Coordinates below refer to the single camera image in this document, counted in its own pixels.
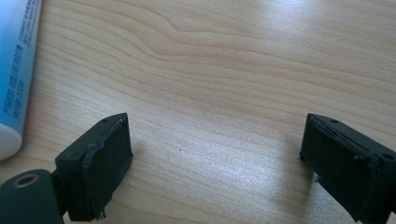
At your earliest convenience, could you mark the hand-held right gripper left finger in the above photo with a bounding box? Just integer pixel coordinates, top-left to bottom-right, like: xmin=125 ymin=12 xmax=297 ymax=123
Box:
xmin=50 ymin=112 xmax=134 ymax=222

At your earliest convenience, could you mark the blue white red toothpaste tube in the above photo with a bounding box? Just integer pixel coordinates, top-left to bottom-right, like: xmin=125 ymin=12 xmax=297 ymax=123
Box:
xmin=0 ymin=0 xmax=43 ymax=162

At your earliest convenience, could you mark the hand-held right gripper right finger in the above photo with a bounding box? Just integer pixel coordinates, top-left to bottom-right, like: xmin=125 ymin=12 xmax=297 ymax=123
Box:
xmin=299 ymin=112 xmax=396 ymax=224

